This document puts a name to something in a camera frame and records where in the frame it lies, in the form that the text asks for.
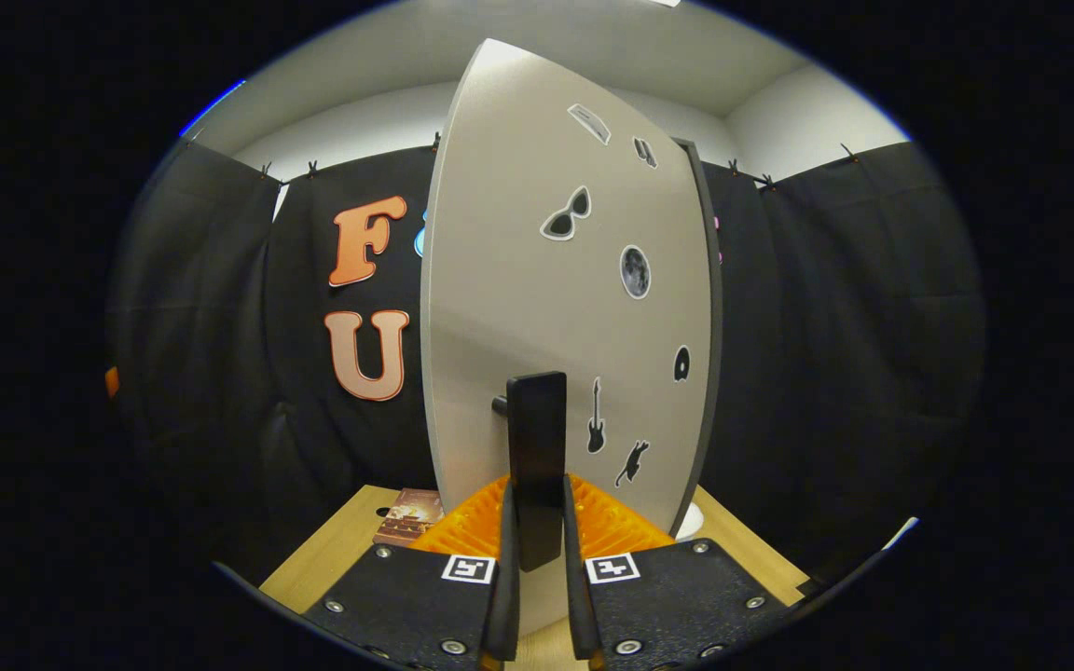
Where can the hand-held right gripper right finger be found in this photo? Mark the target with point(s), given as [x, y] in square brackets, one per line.
[579, 606]

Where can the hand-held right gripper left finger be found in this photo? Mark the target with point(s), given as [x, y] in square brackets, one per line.
[502, 596]

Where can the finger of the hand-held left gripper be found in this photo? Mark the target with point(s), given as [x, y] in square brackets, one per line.
[113, 382]

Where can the beige cabinet door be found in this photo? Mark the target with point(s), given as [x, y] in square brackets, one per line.
[518, 280]

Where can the small white round jar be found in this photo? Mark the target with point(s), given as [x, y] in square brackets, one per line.
[692, 524]

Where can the black backdrop cloth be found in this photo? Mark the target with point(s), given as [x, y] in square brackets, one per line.
[826, 373]

